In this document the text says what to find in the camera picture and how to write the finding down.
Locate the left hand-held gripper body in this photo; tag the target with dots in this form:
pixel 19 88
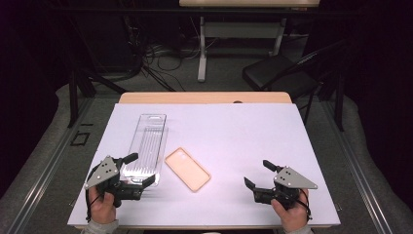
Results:
pixel 108 182

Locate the wooden table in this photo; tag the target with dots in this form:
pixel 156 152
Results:
pixel 201 97

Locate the black horizontal metal bar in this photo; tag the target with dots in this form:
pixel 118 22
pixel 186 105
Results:
pixel 130 10

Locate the clear plastic packaging tray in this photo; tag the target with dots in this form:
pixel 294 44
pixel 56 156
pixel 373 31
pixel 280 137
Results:
pixel 149 139

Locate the white table board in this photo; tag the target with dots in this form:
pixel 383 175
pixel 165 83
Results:
pixel 243 139

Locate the person's right hand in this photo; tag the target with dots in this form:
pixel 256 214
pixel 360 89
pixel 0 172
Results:
pixel 292 216

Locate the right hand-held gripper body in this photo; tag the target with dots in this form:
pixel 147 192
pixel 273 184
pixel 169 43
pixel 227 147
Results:
pixel 285 190

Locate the aluminium floor rail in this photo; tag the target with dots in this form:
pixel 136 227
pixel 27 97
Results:
pixel 362 175
pixel 45 175

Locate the person's left hand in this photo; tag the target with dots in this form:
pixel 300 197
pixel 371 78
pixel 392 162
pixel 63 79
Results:
pixel 102 209

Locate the black folding chair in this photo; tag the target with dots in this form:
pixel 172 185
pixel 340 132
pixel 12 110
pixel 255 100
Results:
pixel 276 73

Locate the white-legged desk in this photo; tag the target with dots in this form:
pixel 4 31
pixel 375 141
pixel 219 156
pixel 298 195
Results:
pixel 202 48

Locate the dark curtain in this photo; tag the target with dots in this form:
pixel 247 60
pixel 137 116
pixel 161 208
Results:
pixel 26 97
pixel 383 97

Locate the beige phone case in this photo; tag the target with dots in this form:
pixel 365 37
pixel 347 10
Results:
pixel 188 169

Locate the black metal stand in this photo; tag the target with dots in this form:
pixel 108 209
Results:
pixel 73 97

